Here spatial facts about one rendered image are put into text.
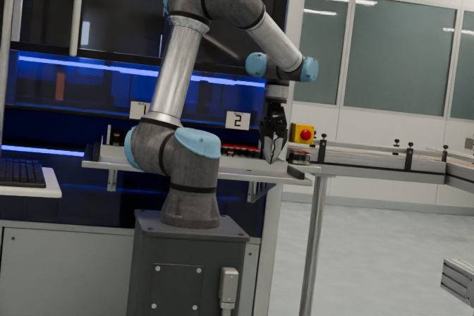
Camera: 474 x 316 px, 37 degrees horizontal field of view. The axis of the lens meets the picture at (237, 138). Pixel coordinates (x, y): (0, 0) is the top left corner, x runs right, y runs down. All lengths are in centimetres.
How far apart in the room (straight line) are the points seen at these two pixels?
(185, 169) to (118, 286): 95
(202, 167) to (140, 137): 20
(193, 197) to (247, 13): 49
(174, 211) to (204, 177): 11
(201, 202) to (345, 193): 592
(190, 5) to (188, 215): 54
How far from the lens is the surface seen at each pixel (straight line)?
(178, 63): 183
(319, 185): 277
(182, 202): 171
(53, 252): 255
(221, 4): 181
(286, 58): 202
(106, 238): 253
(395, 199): 781
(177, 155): 172
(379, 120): 762
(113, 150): 222
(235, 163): 226
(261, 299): 266
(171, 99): 182
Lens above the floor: 114
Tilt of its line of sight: 4 degrees down
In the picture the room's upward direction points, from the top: 6 degrees clockwise
